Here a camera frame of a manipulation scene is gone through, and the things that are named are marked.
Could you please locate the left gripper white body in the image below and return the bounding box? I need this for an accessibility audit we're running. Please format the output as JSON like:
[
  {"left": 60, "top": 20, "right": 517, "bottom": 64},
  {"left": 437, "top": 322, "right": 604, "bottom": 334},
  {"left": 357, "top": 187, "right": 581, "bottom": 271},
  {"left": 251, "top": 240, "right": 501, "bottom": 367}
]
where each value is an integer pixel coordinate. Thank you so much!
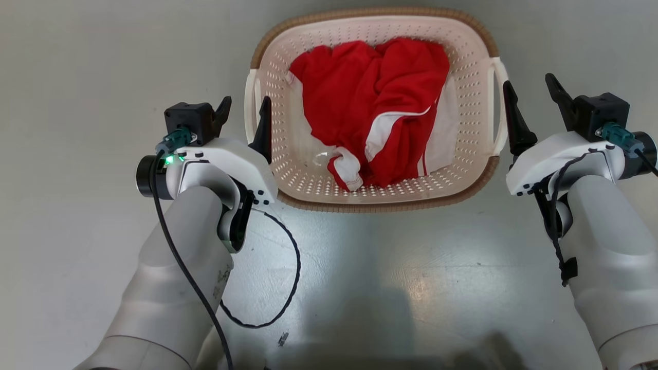
[{"left": 164, "top": 137, "right": 279, "bottom": 207}]

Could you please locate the left gripper looped black cable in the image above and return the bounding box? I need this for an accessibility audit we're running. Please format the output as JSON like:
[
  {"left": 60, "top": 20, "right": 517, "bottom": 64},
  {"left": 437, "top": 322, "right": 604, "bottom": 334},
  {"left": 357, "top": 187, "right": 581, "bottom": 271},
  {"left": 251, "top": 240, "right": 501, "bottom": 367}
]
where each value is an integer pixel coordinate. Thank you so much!
[{"left": 220, "top": 208, "right": 302, "bottom": 329}]

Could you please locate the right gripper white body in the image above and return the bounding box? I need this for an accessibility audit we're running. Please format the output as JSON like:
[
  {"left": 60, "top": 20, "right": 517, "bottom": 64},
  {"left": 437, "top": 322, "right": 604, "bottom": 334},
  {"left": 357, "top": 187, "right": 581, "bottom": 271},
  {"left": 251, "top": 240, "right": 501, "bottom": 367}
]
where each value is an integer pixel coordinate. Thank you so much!
[{"left": 506, "top": 131, "right": 628, "bottom": 197}]

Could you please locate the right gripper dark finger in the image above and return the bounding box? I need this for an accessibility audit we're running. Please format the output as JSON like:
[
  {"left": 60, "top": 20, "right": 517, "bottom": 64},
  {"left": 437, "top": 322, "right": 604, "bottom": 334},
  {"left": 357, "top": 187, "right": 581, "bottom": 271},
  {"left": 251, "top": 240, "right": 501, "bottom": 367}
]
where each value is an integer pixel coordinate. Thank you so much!
[
  {"left": 502, "top": 80, "right": 538, "bottom": 157},
  {"left": 545, "top": 73, "right": 579, "bottom": 132}
]

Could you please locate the clear plastic piece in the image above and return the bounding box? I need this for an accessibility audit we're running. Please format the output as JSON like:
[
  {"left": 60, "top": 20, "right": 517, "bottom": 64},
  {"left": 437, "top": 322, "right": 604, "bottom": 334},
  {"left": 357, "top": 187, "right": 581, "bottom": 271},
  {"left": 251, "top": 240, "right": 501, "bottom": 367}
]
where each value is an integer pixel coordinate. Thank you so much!
[{"left": 313, "top": 149, "right": 343, "bottom": 168}]

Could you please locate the cream laundry basket brown rim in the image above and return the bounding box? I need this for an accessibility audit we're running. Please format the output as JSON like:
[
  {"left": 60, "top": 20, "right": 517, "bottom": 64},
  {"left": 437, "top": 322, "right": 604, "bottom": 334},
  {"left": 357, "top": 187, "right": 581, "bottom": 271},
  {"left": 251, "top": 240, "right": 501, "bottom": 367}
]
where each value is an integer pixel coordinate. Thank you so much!
[{"left": 244, "top": 7, "right": 510, "bottom": 213}]

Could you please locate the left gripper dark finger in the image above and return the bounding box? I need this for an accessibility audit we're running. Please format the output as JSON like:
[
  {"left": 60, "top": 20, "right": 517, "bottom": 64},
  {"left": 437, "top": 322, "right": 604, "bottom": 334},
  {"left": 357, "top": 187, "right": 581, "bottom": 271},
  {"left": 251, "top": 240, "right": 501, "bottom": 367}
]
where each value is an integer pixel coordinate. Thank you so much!
[
  {"left": 248, "top": 96, "right": 273, "bottom": 165},
  {"left": 213, "top": 96, "right": 233, "bottom": 137}
]

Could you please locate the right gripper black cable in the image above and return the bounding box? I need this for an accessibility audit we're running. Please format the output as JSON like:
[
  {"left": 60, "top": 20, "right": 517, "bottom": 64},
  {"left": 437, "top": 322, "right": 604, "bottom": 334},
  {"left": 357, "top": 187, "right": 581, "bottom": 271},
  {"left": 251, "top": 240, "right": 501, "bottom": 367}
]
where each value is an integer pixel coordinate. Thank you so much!
[{"left": 535, "top": 152, "right": 607, "bottom": 287}]

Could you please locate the red and white garment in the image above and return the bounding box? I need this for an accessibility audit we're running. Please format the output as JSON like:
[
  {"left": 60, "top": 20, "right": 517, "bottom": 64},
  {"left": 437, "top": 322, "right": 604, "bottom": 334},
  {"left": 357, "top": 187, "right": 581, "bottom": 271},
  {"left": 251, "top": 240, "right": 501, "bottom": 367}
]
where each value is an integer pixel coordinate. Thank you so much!
[{"left": 286, "top": 37, "right": 458, "bottom": 192}]

